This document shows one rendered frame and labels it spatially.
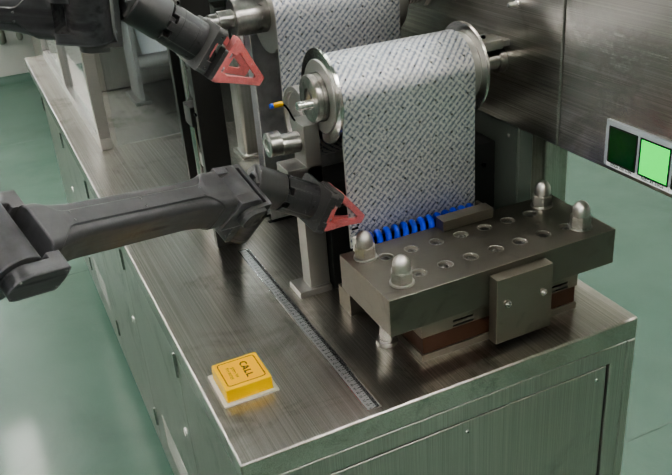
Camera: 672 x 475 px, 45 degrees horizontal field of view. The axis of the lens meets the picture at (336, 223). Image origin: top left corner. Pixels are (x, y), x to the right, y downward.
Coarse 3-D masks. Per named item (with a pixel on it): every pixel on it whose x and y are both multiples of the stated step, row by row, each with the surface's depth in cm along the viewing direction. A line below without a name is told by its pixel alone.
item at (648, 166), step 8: (648, 144) 109; (648, 152) 110; (656, 152) 108; (664, 152) 107; (640, 160) 111; (648, 160) 110; (656, 160) 109; (664, 160) 107; (640, 168) 112; (648, 168) 110; (656, 168) 109; (664, 168) 108; (648, 176) 111; (656, 176) 109; (664, 176) 108; (664, 184) 108
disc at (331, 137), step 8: (312, 48) 123; (304, 56) 126; (312, 56) 123; (320, 56) 121; (304, 64) 127; (328, 64) 119; (304, 72) 128; (328, 72) 119; (336, 80) 118; (336, 88) 118; (336, 96) 119; (336, 104) 120; (336, 112) 120; (336, 120) 121; (336, 128) 122; (320, 136) 129; (328, 136) 126; (336, 136) 123
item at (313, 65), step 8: (472, 48) 128; (312, 64) 124; (320, 64) 121; (480, 64) 128; (312, 72) 125; (320, 72) 121; (480, 72) 129; (328, 80) 119; (480, 80) 129; (328, 88) 120; (328, 120) 123; (320, 128) 127; (328, 128) 124
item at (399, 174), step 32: (416, 128) 127; (448, 128) 129; (352, 160) 124; (384, 160) 127; (416, 160) 129; (448, 160) 132; (352, 192) 126; (384, 192) 129; (416, 192) 131; (448, 192) 134; (384, 224) 131
